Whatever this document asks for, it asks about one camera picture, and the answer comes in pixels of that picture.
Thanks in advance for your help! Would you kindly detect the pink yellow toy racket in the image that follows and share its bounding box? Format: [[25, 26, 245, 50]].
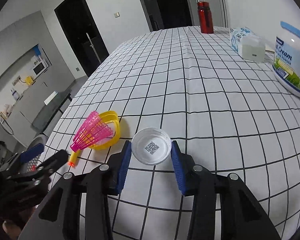
[[68, 111, 121, 167]]

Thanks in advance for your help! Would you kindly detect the dark low bench table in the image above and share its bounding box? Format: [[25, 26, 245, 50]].
[[31, 90, 72, 134]]

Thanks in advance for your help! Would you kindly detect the blue white tissue pack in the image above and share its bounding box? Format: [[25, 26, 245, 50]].
[[229, 27, 255, 53]]

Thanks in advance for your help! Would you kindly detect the white microwave oven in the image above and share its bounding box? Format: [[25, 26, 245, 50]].
[[32, 59, 49, 78]]

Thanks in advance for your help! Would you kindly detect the white tissue box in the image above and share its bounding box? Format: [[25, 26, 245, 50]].
[[240, 35, 266, 62]]

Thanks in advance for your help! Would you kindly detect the grey kitchen counter cabinet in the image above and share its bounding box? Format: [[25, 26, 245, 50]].
[[4, 81, 53, 146]]

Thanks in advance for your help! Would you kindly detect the white milk powder jar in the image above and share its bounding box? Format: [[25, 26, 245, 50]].
[[272, 21, 300, 98]]

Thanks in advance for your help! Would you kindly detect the person's left hand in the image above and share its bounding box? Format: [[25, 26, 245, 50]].
[[2, 220, 21, 240]]

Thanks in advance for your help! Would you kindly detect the checkered white tablecloth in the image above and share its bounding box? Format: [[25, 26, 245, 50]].
[[40, 27, 300, 239]]

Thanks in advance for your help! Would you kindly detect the red water bottle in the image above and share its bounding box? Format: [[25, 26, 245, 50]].
[[197, 2, 214, 34]]

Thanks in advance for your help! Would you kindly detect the yellow kettle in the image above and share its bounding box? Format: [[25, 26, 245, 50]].
[[25, 76, 34, 86]]

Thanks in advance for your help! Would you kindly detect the small white round lid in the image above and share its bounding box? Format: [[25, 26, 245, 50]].
[[131, 127, 172, 166]]

